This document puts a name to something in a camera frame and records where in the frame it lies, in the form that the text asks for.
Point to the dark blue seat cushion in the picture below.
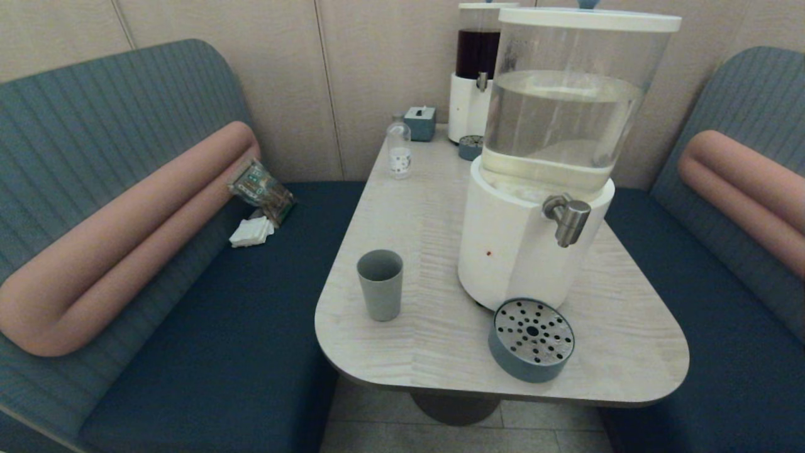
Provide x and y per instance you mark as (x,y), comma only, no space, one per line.
(723,352)
(220,346)

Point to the teal tissue box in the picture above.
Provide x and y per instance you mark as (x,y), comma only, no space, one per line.
(420,124)

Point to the small blue drip tray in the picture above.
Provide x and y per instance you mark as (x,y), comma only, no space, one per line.
(468,150)

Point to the large clear water dispenser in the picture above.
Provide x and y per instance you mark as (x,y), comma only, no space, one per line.
(509,251)

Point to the large blue perforated drip tray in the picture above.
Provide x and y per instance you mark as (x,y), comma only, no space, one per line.
(531,333)

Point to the small white dispenser lid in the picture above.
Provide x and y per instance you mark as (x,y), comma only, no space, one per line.
(481,5)

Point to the white napkin stack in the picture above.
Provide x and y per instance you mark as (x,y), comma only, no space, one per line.
(251,233)

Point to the dark drink dispenser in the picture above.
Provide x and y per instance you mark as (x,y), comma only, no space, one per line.
(465,107)

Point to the clear plastic bottle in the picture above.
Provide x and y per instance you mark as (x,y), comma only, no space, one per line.
(399,160)

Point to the grey-blue ribbed sofa backrest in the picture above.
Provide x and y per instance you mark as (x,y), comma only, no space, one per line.
(94,126)
(755,100)

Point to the pink bolster cushion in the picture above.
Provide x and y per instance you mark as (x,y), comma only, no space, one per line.
(126,251)
(742,182)

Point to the small steel dispenser tap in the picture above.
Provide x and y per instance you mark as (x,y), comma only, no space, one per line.
(482,82)

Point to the green snack package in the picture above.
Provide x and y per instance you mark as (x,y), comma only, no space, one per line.
(261,189)

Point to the large white dispenser lid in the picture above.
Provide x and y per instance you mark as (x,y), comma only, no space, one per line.
(585,19)

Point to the large steel dispenser tap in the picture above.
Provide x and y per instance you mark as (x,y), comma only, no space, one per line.
(569,220)

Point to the grey plastic cup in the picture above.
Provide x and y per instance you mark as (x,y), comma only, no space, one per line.
(380,296)

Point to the dark round table pedestal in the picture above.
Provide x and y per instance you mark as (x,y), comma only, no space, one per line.
(456,409)

